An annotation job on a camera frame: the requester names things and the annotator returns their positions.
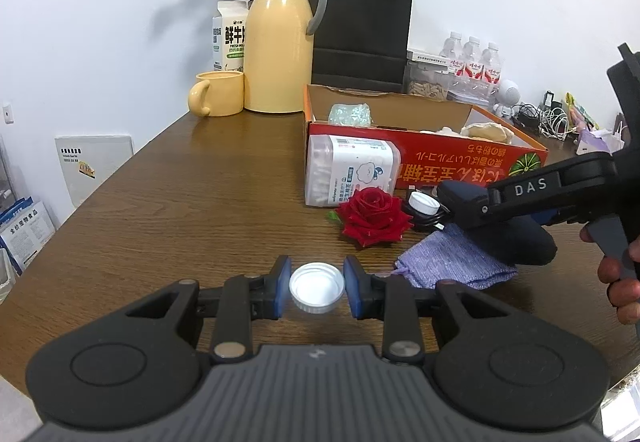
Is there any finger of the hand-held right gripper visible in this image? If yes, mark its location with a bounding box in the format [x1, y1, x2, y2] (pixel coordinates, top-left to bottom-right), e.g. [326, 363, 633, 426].
[437, 152, 621, 230]
[522, 208, 593, 227]

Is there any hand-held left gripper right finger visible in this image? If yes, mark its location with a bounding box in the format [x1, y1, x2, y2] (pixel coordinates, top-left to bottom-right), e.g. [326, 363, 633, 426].
[344, 256, 506, 363]

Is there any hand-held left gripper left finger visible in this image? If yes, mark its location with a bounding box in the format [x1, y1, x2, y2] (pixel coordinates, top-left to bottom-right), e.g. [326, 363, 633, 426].
[122, 256, 292, 360]

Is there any white bottle cap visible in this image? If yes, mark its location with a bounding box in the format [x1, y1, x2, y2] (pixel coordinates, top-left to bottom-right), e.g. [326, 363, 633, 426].
[289, 262, 346, 314]

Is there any navy blue pouch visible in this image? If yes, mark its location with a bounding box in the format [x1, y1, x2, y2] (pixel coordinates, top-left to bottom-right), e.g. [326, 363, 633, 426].
[470, 214, 558, 267]

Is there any white cloth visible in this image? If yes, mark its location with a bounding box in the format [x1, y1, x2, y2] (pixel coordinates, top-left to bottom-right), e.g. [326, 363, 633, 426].
[460, 121, 516, 145]

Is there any red rose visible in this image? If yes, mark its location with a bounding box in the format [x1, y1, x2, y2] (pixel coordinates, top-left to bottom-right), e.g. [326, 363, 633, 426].
[327, 187, 416, 249]

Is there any red cardboard box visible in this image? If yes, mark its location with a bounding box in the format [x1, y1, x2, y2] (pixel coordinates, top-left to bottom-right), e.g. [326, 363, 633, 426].
[302, 84, 549, 195]

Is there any purple cloth pouch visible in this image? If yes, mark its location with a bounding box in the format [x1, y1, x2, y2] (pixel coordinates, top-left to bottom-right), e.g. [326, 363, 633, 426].
[395, 223, 518, 290]

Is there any clear cotton swab box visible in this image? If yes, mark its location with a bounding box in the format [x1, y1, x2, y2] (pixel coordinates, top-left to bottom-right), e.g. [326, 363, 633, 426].
[305, 134, 402, 209]

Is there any iridescent plastic bag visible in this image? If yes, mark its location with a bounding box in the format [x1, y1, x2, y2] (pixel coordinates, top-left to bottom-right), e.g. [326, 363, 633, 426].
[328, 102, 375, 127]

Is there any person's right hand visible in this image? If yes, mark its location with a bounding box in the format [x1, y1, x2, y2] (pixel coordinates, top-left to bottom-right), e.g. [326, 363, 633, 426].
[580, 227, 640, 338]

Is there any purple tissue box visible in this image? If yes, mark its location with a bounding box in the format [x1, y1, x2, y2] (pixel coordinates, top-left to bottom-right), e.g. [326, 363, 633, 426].
[575, 129, 613, 155]

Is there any colourful snack bag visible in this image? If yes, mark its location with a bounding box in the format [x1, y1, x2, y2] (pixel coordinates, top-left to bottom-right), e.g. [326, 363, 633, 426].
[565, 92, 598, 130]

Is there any white robot toy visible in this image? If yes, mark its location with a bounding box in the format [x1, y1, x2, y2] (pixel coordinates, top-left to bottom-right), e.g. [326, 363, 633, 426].
[492, 79, 521, 120]

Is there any white round charger puck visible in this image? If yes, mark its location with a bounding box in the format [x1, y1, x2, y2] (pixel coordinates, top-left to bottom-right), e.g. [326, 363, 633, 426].
[407, 192, 441, 217]

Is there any red label water bottle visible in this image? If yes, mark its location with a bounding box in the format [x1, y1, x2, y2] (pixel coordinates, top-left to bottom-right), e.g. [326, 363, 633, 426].
[480, 42, 502, 97]
[442, 32, 463, 90]
[461, 36, 483, 92]

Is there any clear seed container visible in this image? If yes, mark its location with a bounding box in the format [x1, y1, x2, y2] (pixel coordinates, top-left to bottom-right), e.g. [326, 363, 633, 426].
[404, 59, 451, 100]

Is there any small flat white box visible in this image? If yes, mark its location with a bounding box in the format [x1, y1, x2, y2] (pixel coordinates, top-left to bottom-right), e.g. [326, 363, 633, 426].
[406, 50, 448, 65]

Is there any yellow mug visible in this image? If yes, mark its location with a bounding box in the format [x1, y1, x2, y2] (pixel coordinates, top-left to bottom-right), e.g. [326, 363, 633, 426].
[187, 70, 245, 117]

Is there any black paper bag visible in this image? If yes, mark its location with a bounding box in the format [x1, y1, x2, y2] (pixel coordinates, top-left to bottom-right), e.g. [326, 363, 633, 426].
[305, 0, 415, 95]

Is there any yellow thermos jug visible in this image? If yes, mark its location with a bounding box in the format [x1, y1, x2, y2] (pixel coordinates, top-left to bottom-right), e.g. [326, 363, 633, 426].
[243, 0, 329, 114]

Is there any white milk carton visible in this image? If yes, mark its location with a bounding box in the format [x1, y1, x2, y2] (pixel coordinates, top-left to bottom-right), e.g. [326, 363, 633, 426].
[212, 0, 249, 72]

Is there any printed leaflet stack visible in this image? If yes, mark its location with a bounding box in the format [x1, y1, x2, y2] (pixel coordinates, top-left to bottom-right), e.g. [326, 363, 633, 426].
[0, 194, 56, 273]

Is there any white cable tangle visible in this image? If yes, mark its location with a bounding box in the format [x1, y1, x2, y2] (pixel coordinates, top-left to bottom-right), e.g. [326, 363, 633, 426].
[537, 109, 571, 140]

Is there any black cable tangle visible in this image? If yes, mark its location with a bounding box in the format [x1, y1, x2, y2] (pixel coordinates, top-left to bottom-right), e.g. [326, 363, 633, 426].
[512, 102, 543, 127]

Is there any black braided charging cable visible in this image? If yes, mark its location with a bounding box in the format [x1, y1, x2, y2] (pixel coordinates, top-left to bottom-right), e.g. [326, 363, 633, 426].
[412, 209, 453, 233]

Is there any white wall panel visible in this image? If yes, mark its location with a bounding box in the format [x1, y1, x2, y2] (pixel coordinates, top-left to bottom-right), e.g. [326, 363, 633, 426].
[54, 135, 135, 209]

